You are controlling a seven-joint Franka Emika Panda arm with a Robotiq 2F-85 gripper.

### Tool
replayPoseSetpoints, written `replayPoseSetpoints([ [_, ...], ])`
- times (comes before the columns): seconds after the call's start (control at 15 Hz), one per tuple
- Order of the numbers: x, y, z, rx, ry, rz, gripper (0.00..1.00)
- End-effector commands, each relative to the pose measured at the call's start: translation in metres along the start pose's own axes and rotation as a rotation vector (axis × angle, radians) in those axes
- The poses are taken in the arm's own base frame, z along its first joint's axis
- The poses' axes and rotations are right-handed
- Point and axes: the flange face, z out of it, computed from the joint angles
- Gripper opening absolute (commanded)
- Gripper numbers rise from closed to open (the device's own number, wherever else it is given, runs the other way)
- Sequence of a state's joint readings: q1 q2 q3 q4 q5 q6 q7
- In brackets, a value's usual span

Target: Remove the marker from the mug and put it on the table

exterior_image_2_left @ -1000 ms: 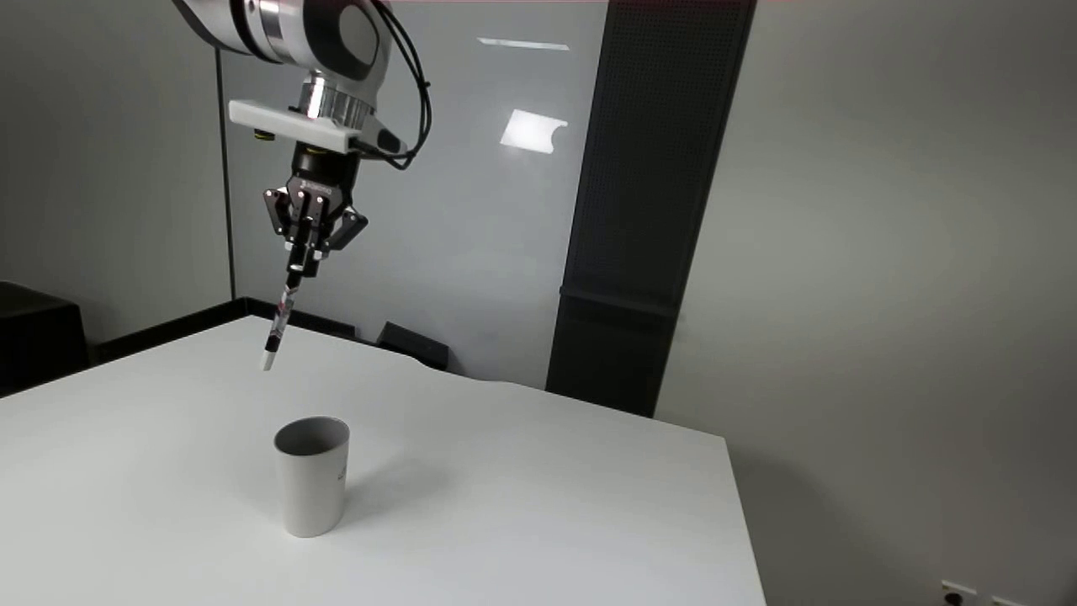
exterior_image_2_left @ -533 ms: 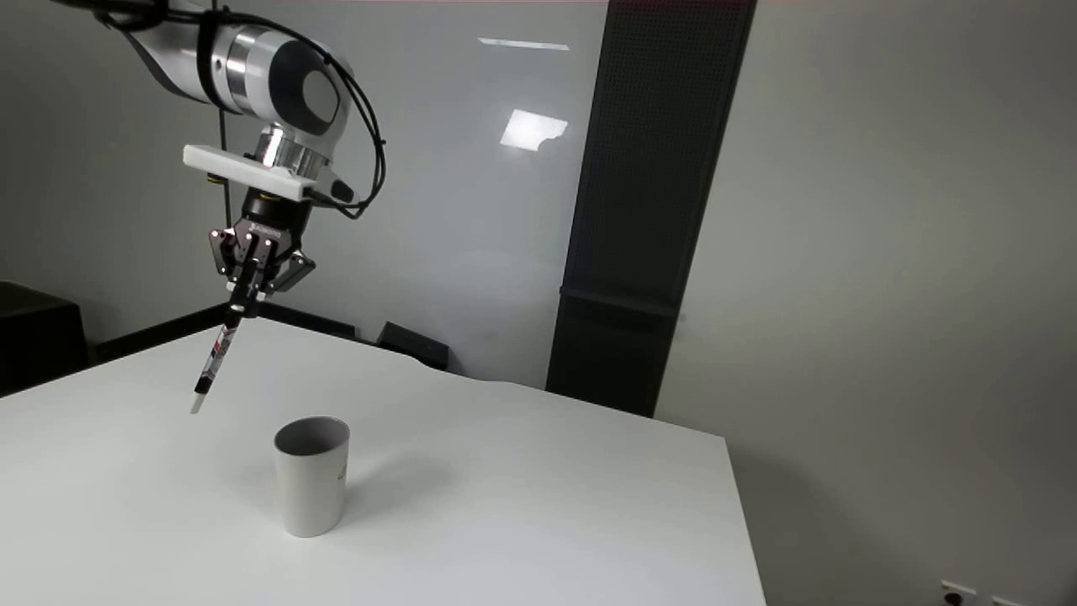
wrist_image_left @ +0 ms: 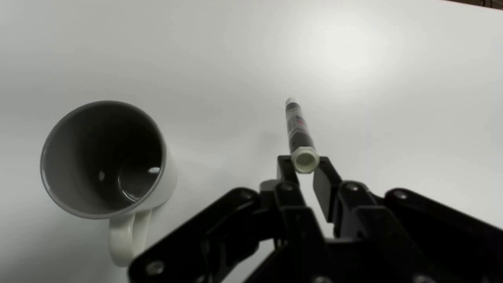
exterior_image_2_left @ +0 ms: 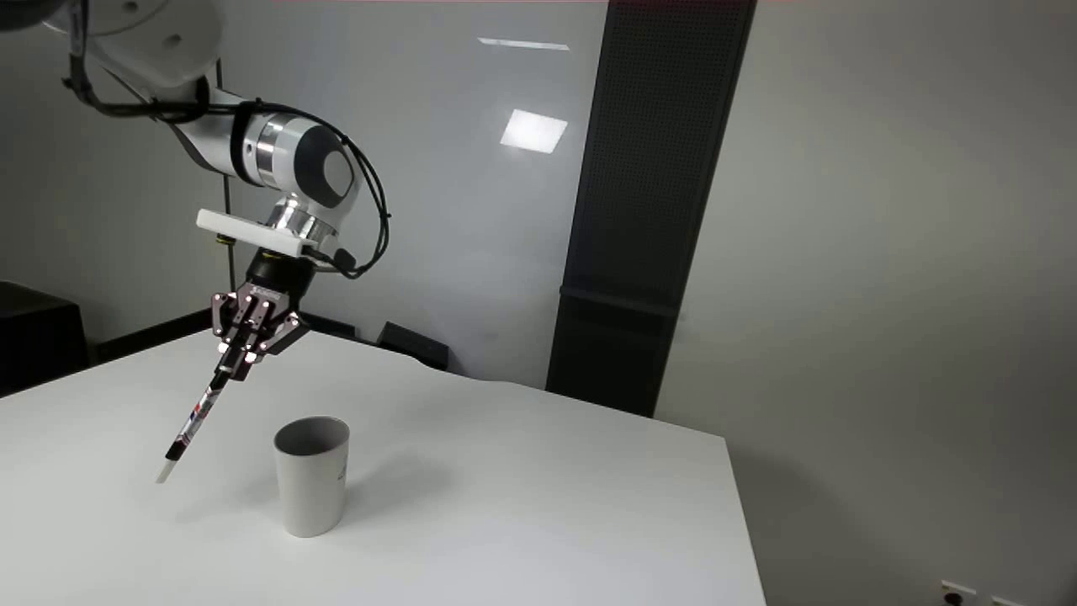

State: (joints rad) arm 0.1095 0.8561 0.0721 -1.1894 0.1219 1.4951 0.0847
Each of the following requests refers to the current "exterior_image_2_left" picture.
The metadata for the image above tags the small black box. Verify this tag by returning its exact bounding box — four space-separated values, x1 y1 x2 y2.
374 319 455 373

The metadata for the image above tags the black pillar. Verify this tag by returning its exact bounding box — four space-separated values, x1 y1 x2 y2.
541 0 762 422

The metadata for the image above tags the red and black marker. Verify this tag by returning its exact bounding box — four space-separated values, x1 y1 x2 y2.
155 361 236 488

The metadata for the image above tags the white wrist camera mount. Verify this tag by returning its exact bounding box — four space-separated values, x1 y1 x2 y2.
192 206 340 261

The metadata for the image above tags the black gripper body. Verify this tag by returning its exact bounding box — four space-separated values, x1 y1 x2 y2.
239 247 323 330

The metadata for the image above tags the white ceramic mug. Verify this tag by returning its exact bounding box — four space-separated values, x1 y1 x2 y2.
271 415 354 541

